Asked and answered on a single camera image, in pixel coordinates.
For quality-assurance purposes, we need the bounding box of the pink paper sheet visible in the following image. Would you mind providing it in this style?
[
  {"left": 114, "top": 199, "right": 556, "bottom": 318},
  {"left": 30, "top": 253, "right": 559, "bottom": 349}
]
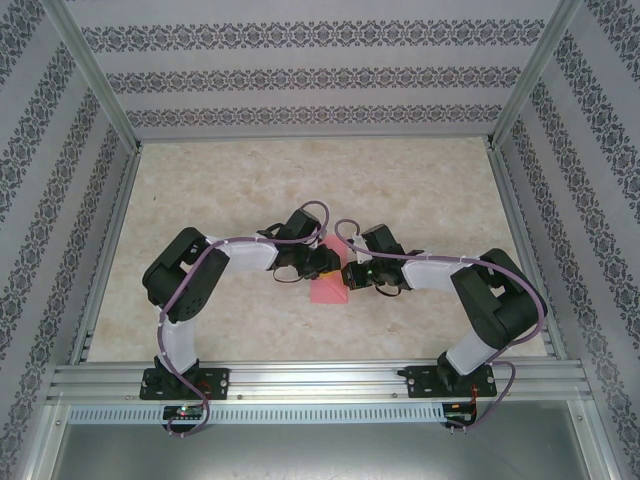
[{"left": 308, "top": 235, "right": 350, "bottom": 305}]

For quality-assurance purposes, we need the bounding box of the left gripper thin black cable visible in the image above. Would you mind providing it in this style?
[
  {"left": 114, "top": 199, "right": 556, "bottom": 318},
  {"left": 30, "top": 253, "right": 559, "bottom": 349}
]
[{"left": 271, "top": 264, "right": 307, "bottom": 287}]

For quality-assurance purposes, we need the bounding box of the aluminium mounting rail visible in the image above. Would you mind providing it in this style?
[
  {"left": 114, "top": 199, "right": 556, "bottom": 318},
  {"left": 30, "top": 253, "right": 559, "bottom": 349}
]
[{"left": 47, "top": 357, "right": 594, "bottom": 404}]

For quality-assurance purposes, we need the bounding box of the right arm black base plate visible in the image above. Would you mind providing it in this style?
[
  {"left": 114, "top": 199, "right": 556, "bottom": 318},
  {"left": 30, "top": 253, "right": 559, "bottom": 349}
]
[{"left": 403, "top": 364, "right": 499, "bottom": 400}]

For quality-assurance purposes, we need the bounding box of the slotted grey cable duct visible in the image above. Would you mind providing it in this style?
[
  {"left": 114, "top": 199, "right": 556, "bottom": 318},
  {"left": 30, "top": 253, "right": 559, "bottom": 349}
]
[{"left": 67, "top": 403, "right": 446, "bottom": 424}]

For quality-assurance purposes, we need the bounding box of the aluminium side rail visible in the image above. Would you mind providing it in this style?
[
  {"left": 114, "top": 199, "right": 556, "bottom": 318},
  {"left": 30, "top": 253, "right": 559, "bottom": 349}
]
[
  {"left": 69, "top": 147, "right": 144, "bottom": 364},
  {"left": 487, "top": 147, "right": 569, "bottom": 359}
]

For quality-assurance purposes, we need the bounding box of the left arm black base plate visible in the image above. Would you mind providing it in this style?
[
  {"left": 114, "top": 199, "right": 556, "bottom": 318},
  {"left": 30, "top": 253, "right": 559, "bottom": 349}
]
[{"left": 138, "top": 367, "right": 231, "bottom": 401}]

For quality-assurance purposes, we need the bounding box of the aluminium frame post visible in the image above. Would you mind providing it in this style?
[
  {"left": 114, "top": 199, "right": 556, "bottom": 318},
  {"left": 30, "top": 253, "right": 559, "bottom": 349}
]
[
  {"left": 487, "top": 0, "right": 584, "bottom": 149},
  {"left": 42, "top": 0, "right": 144, "bottom": 151}
]

